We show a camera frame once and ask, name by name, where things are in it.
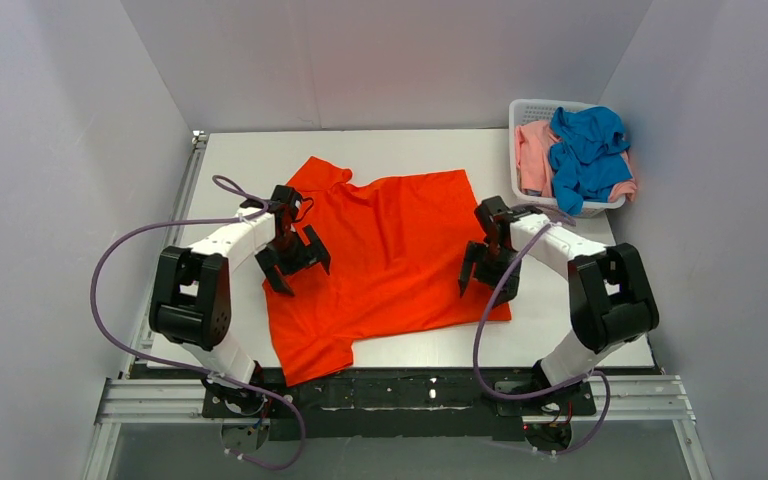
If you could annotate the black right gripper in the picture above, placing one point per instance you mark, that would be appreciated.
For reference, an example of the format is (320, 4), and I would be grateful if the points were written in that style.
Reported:
(490, 259)

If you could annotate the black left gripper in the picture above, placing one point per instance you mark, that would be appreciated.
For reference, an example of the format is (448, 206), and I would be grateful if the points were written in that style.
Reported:
(293, 258)

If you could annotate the orange t shirt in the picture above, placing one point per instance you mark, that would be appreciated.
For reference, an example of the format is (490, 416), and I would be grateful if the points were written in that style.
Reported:
(397, 246)

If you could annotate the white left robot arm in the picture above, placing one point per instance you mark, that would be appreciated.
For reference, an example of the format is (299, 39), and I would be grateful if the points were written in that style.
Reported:
(191, 303)

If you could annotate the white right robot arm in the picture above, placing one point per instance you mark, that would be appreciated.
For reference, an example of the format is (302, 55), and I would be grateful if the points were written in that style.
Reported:
(610, 298)

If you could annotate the pink t shirt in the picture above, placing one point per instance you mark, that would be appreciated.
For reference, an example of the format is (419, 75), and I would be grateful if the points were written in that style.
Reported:
(531, 147)

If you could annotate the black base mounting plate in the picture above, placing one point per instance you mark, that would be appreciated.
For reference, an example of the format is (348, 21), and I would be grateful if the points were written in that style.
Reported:
(398, 402)

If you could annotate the blue t shirt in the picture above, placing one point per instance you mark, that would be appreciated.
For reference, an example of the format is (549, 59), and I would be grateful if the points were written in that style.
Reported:
(589, 161)

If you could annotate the white plastic laundry basket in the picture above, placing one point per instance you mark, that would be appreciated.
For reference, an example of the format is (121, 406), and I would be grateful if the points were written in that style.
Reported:
(524, 111)

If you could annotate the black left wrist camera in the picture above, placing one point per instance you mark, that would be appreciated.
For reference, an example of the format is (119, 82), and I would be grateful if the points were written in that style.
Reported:
(287, 198)

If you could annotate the aluminium frame rail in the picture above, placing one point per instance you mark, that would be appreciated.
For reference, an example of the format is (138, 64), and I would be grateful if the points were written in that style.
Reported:
(150, 423)

